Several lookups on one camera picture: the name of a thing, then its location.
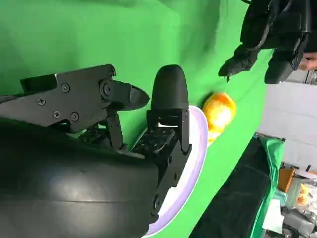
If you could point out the orange and white bread roll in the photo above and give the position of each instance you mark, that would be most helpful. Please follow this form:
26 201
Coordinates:
220 111

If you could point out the person's hand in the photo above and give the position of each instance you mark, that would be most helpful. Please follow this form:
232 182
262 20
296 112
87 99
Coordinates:
309 62

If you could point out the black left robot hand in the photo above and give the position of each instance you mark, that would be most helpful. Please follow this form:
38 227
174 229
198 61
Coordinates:
282 22

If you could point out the green table cloth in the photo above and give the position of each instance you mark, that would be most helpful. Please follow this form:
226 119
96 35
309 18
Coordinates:
99 32

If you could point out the orange cardboard box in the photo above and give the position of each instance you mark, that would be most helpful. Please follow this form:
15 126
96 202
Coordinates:
286 179

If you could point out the black backdrop curtain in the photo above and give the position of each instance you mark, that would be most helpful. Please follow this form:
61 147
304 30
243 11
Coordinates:
237 193

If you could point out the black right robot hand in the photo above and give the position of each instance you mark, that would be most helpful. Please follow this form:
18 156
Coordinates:
74 178

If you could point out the lilac plate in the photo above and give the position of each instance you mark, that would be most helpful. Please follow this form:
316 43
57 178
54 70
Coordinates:
195 153

